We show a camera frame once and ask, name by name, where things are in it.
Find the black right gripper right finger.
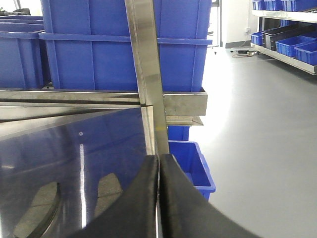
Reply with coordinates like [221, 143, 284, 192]
[159, 154, 256, 238]

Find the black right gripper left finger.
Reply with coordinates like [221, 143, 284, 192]
[70, 155, 159, 238]

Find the small blue bin on floor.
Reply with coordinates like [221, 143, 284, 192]
[168, 125, 216, 200]

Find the large blue crate right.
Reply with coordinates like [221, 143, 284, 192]
[40, 0, 211, 92]

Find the blue crate far left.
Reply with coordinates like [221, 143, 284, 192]
[0, 15, 51, 89]

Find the metal shelf with bins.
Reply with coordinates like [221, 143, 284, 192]
[251, 0, 317, 75]

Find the stainless steel rack frame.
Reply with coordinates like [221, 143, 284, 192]
[0, 0, 208, 159]

